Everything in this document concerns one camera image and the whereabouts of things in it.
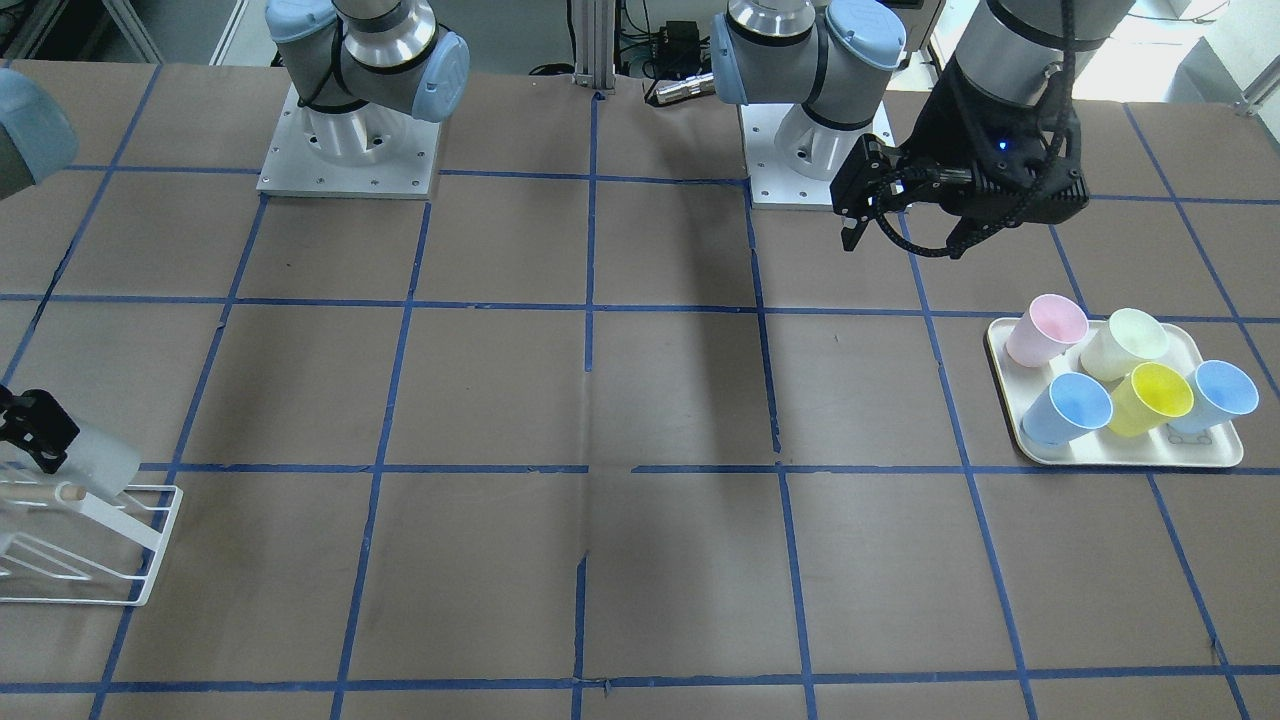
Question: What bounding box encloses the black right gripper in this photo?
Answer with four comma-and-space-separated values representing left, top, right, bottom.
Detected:
1, 386, 81, 474

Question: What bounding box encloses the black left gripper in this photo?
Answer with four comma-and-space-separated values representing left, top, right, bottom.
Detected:
829, 60, 1065, 260

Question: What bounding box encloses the grey cup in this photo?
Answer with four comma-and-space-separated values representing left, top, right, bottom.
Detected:
55, 415, 142, 501

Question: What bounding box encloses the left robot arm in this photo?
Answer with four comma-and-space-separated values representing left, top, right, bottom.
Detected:
709, 1, 1132, 259

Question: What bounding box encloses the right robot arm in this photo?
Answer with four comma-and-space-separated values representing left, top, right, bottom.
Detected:
1, 1, 470, 475

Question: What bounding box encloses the pink cup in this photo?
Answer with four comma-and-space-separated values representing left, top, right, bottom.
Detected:
1005, 293, 1091, 368

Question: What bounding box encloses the light blue cup far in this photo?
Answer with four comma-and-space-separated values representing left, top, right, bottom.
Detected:
1018, 372, 1114, 446

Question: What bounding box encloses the light blue cup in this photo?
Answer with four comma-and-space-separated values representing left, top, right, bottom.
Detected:
1167, 360, 1260, 436
1018, 372, 1114, 446

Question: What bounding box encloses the pale green cup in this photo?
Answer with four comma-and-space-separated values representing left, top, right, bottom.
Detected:
1079, 307, 1170, 382

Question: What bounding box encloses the yellow cup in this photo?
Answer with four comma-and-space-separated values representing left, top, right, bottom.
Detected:
1107, 363, 1196, 437

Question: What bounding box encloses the light blue cup near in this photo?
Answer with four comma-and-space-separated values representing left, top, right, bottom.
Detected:
1167, 360, 1260, 436

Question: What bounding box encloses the beige serving tray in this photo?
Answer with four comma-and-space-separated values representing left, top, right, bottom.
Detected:
986, 316, 1244, 469

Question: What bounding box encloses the white wire cup rack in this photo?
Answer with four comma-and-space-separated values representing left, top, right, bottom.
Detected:
1, 462, 184, 607

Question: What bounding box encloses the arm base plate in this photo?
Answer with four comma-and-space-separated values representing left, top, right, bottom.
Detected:
256, 87, 442, 201
739, 104, 893, 211

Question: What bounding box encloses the aluminium frame post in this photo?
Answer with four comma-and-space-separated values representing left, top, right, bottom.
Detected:
567, 0, 620, 96

